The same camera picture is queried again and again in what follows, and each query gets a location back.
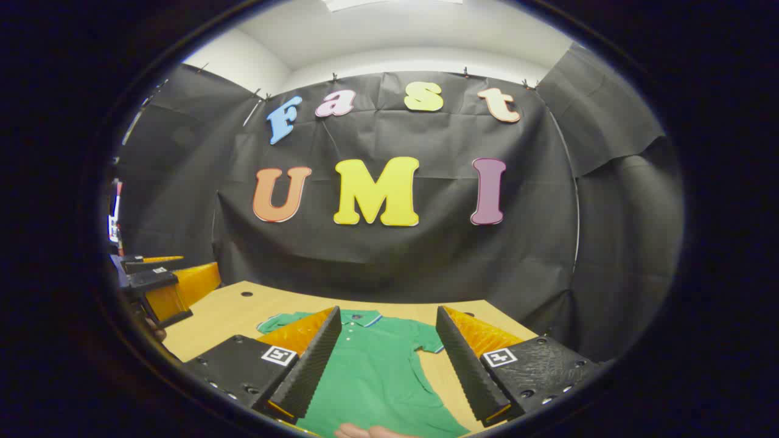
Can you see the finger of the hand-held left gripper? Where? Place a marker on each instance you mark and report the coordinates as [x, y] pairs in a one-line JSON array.
[[143, 266], [182, 289]]

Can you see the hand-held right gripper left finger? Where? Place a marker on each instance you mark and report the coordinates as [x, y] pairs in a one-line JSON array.
[[307, 371]]

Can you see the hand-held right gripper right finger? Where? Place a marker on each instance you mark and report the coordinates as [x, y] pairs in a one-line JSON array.
[[465, 371]]

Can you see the green T-shirt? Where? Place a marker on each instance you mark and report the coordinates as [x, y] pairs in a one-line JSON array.
[[377, 365]]

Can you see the computer monitor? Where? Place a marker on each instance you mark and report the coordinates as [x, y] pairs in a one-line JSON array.
[[114, 216]]

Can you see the black backdrop cloth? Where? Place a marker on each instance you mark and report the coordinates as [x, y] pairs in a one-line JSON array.
[[395, 261]]

